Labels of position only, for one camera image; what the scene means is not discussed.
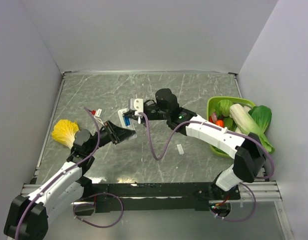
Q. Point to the green cabbage toy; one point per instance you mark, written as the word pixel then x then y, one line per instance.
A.
pixel 222 108

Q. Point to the white remote control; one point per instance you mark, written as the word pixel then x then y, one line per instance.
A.
pixel 121 116

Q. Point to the pink radish toy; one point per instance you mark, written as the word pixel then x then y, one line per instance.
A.
pixel 214 117

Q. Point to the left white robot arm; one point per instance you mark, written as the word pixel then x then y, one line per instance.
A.
pixel 29 216

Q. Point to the green plastic basket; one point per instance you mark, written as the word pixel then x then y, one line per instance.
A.
pixel 211 107

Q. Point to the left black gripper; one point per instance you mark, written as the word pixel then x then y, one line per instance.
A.
pixel 118 134

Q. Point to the blue battery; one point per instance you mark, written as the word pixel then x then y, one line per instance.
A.
pixel 127 120

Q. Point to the white battery cover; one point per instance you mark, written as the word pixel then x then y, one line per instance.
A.
pixel 180 149

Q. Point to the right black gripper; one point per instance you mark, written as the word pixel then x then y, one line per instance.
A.
pixel 132 113

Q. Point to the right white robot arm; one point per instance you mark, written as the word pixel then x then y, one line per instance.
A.
pixel 246 150

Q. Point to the orange carrot toy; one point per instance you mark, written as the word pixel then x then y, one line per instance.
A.
pixel 220 123

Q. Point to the black mounting base plate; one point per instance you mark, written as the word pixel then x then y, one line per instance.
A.
pixel 107 197

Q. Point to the yellow cabbage toy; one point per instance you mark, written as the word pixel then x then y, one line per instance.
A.
pixel 64 132

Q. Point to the large bok choy toy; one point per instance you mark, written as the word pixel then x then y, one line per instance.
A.
pixel 247 125

